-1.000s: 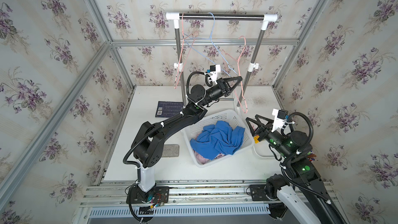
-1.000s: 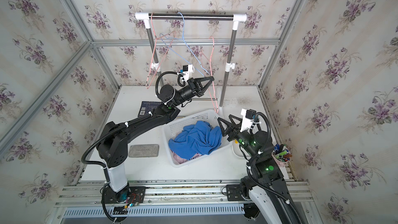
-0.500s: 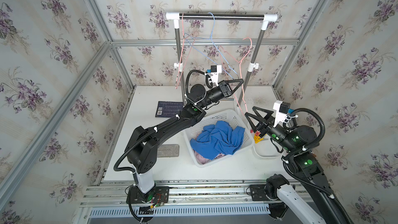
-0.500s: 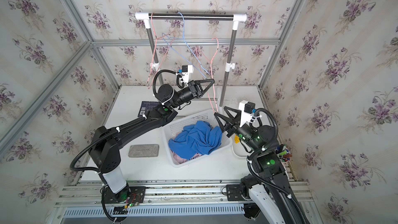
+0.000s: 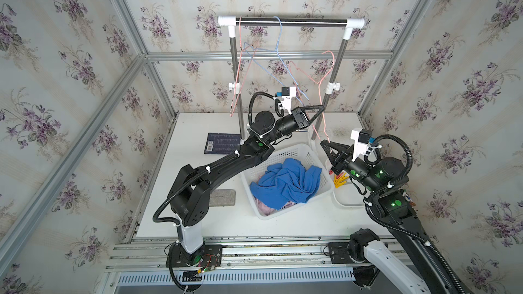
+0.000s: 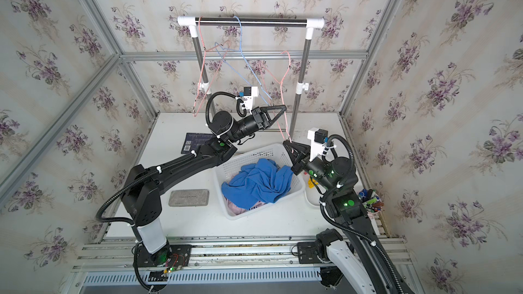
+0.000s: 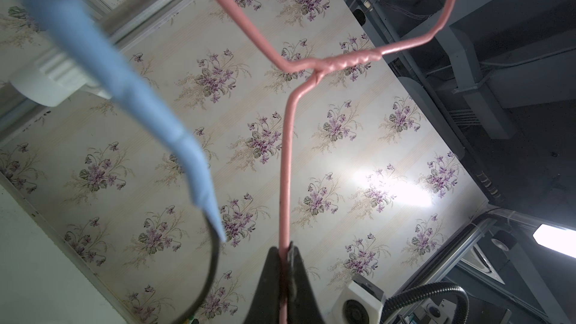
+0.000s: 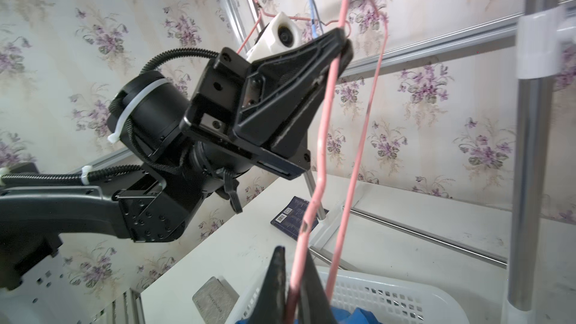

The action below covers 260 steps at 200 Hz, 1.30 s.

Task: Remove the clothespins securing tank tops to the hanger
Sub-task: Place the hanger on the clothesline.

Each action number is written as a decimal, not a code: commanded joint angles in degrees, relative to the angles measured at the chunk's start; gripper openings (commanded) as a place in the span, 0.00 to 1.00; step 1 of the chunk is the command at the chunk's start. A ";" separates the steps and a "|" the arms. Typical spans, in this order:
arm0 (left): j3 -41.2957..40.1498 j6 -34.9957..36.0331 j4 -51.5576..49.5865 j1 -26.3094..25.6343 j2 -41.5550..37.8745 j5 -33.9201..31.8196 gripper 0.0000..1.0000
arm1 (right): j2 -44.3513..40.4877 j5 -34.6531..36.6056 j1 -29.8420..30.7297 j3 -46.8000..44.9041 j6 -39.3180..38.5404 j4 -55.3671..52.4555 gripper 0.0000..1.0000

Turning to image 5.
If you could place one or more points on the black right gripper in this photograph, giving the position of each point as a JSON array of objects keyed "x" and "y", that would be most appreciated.
[{"x": 341, "y": 165}]

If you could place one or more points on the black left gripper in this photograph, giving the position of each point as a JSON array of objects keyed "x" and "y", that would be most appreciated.
[{"x": 303, "y": 122}]

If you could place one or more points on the yellow clothespin blue top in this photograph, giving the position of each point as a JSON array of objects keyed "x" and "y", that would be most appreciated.
[{"x": 343, "y": 175}]

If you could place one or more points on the pink wire hanger blue top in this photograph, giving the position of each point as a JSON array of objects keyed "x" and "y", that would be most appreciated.
[{"x": 319, "y": 84}]

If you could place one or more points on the blue tank top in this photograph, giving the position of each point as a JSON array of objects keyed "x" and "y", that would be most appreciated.
[{"x": 287, "y": 182}]

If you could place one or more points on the pink wire hanger striped top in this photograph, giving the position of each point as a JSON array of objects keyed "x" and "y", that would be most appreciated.
[{"x": 239, "y": 78}]

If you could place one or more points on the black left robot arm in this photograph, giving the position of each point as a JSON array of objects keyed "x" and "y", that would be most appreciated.
[{"x": 188, "y": 200}]

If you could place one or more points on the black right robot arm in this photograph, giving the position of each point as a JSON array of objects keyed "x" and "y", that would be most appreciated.
[{"x": 379, "y": 167}]

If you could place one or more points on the white perforated plastic basket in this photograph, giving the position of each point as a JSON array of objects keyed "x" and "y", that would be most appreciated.
[{"x": 302, "y": 152}]

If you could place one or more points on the white plastic tray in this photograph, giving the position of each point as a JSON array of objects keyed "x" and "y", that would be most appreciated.
[{"x": 347, "y": 196}]

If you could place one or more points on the white metal clothes rack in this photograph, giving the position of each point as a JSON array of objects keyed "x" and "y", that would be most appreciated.
[{"x": 234, "y": 24}]

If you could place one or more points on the grey rectangular sponge pad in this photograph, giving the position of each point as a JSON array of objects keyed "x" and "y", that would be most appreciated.
[{"x": 223, "y": 198}]

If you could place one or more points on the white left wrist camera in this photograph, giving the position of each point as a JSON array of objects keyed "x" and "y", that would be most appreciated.
[{"x": 283, "y": 100}]

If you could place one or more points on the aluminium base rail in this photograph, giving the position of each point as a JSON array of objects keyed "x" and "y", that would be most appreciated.
[{"x": 240, "y": 261}]

